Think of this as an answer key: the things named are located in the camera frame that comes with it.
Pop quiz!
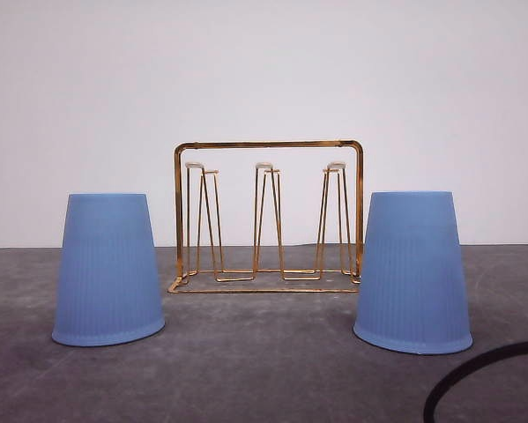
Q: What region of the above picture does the gold wire cup rack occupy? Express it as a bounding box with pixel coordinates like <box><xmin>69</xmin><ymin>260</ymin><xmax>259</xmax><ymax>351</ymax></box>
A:
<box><xmin>168</xmin><ymin>140</ymin><xmax>365</xmax><ymax>293</ymax></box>

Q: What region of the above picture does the black cable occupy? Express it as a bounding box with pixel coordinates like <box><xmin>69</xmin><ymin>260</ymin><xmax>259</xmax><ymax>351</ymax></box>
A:
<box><xmin>423</xmin><ymin>341</ymin><xmax>528</xmax><ymax>423</ymax></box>

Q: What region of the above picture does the blue cup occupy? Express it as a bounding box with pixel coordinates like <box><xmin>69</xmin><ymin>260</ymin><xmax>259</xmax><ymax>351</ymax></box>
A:
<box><xmin>51</xmin><ymin>193</ymin><xmax>165</xmax><ymax>346</ymax></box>
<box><xmin>353</xmin><ymin>190</ymin><xmax>473</xmax><ymax>354</ymax></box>

